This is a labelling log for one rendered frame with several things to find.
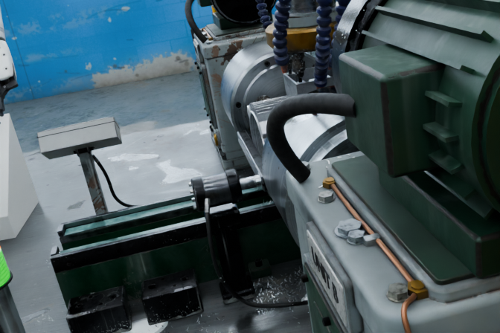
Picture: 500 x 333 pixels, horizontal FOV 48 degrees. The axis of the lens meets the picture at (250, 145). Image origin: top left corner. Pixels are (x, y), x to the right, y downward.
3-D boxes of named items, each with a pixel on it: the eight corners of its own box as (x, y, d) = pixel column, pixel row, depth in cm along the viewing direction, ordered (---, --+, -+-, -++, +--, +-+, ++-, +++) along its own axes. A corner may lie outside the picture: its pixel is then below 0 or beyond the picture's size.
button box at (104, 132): (123, 143, 131) (118, 123, 132) (117, 137, 124) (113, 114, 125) (48, 160, 129) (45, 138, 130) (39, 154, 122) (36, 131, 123)
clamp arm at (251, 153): (278, 189, 96) (251, 141, 120) (276, 173, 95) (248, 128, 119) (258, 193, 96) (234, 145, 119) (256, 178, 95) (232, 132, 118)
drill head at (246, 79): (306, 109, 162) (294, 22, 153) (350, 152, 128) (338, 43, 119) (221, 128, 159) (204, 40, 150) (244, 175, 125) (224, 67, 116)
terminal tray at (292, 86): (344, 95, 115) (340, 61, 113) (363, 108, 105) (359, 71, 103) (287, 107, 114) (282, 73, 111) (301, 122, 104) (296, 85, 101)
